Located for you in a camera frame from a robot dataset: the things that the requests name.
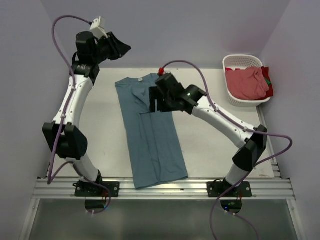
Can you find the teal blue t shirt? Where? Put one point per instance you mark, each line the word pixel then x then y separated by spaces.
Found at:
pixel 154 148

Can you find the white perforated laundry basket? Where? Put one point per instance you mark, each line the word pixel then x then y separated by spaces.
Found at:
pixel 241 62

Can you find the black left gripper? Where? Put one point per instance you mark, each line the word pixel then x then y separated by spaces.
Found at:
pixel 119 48

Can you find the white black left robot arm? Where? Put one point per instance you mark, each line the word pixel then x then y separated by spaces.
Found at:
pixel 63 134

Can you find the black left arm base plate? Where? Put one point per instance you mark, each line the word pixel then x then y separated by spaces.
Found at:
pixel 101 189

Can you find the pink t shirt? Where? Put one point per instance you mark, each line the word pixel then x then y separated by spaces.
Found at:
pixel 246 84

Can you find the red green patterned cloth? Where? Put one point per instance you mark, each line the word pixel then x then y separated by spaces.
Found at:
pixel 270 92

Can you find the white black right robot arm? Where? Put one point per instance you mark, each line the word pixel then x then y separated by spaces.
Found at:
pixel 251 141

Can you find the aluminium table edge rail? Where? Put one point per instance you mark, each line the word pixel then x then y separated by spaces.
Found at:
pixel 187 189

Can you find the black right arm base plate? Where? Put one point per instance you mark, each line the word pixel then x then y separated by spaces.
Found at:
pixel 221 188

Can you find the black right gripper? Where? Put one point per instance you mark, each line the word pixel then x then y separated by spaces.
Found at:
pixel 155 94

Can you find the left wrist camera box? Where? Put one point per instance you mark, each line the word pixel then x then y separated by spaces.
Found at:
pixel 97 28

